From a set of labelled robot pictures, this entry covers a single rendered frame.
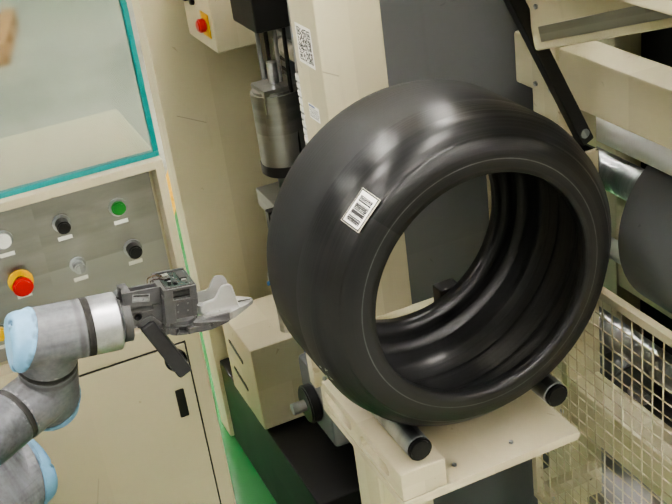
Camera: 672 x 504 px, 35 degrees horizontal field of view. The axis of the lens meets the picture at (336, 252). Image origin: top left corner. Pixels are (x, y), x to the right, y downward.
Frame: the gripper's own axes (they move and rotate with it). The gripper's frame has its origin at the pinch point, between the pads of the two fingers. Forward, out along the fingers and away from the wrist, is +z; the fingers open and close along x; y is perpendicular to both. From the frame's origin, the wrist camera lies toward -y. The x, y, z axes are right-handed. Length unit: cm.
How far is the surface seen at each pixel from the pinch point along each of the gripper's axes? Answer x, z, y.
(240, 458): 123, 35, -118
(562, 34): 9, 64, 35
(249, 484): 110, 33, -118
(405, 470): -9.7, 24.1, -32.9
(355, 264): -11.5, 14.3, 9.1
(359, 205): -9.6, 16.0, 17.9
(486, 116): -8.2, 38.6, 28.3
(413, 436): -9.0, 26.0, -26.9
